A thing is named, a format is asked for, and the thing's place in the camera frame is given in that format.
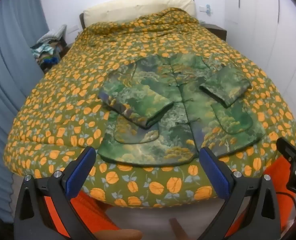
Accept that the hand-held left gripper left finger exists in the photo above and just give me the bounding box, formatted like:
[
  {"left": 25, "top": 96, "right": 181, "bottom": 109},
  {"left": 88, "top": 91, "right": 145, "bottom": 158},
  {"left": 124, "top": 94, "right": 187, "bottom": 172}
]
[{"left": 14, "top": 146, "right": 97, "bottom": 240}]

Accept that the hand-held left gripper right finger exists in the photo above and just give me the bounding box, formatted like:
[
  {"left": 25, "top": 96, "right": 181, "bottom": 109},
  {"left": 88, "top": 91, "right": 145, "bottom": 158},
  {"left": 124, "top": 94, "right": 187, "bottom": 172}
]
[{"left": 199, "top": 146, "right": 281, "bottom": 240}]

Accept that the green landscape print jacket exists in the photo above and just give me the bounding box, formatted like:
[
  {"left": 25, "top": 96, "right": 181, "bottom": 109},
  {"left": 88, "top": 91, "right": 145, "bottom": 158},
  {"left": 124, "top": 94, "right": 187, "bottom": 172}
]
[{"left": 97, "top": 52, "right": 266, "bottom": 167}]

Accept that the pile of clothes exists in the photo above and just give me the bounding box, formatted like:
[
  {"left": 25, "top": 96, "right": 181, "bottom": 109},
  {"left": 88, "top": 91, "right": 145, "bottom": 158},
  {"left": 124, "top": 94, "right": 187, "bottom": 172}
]
[{"left": 30, "top": 24, "right": 68, "bottom": 71}]

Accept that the orange bed sheet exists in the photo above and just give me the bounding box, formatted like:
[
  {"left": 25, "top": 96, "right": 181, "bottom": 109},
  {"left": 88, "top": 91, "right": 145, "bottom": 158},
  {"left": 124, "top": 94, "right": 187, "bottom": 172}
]
[{"left": 42, "top": 152, "right": 296, "bottom": 240}]

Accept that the orange floral quilt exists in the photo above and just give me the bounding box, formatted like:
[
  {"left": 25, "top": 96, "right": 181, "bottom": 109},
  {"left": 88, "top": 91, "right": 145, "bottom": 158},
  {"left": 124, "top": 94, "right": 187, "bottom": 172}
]
[{"left": 3, "top": 8, "right": 296, "bottom": 208}]

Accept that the white wardrobe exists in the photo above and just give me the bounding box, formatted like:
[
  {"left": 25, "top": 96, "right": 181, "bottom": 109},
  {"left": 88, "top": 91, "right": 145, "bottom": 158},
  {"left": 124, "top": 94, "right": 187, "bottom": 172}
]
[{"left": 223, "top": 0, "right": 296, "bottom": 120}]

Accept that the dark wooden nightstand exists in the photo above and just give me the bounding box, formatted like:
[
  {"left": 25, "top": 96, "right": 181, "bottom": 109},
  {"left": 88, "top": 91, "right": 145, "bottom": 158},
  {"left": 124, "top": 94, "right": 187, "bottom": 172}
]
[{"left": 203, "top": 23, "right": 227, "bottom": 42}]

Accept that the blue curtain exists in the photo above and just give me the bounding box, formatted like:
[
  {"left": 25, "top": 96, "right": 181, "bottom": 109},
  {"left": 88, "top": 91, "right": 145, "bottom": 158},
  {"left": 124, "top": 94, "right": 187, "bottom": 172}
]
[{"left": 0, "top": 0, "right": 50, "bottom": 230}]

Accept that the cream padded headboard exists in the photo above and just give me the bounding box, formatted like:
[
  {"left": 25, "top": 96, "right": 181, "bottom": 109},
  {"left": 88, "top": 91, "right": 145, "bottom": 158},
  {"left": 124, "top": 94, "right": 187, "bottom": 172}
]
[{"left": 82, "top": 0, "right": 196, "bottom": 29}]

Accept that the black cable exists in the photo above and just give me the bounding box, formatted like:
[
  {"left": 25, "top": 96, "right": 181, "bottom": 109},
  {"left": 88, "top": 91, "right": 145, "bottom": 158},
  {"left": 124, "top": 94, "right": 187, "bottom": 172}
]
[{"left": 275, "top": 192, "right": 296, "bottom": 215}]

